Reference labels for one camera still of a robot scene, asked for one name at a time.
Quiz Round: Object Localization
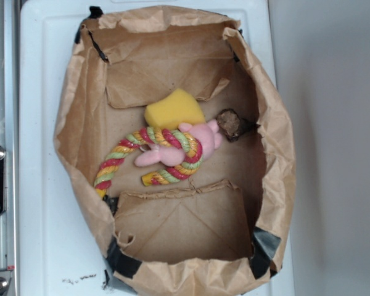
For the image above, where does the pink plush toy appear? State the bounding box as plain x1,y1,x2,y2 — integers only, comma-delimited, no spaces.
134,119,223,167

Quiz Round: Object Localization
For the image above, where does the yellow sponge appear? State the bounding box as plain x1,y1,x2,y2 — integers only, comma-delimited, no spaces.
144,89,205,130

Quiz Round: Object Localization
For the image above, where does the aluminium frame rail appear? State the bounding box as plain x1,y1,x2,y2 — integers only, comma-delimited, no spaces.
0,1,21,295

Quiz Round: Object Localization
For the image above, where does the brown paper bag tray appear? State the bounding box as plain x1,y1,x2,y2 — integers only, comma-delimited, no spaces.
54,6,295,295

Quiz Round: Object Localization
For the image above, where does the multicolour twisted rope toy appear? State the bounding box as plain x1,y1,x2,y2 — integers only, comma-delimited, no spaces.
93,126,203,198

